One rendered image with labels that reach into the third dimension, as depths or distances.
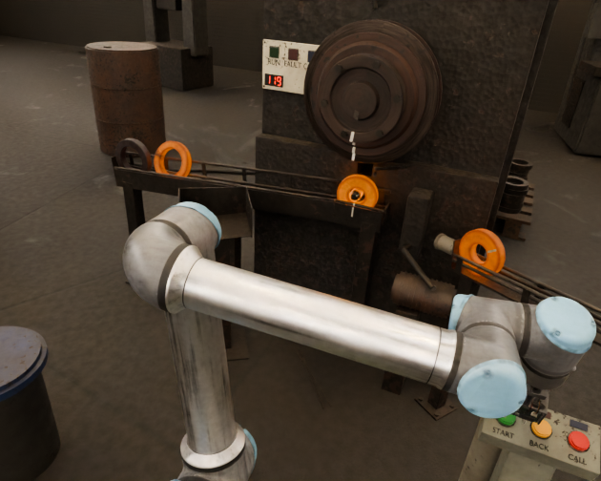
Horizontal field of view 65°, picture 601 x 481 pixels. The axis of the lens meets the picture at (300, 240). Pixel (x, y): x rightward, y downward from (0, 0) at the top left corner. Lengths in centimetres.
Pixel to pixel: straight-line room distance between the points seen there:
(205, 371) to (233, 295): 33
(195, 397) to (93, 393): 105
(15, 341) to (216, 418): 81
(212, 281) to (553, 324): 54
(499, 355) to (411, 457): 118
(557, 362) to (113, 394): 161
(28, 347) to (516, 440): 136
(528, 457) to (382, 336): 65
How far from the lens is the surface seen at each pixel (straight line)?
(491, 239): 158
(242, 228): 181
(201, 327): 96
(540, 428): 124
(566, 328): 85
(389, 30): 164
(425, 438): 193
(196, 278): 75
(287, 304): 71
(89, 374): 216
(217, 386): 105
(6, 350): 169
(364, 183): 179
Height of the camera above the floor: 145
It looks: 29 degrees down
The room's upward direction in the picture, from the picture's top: 4 degrees clockwise
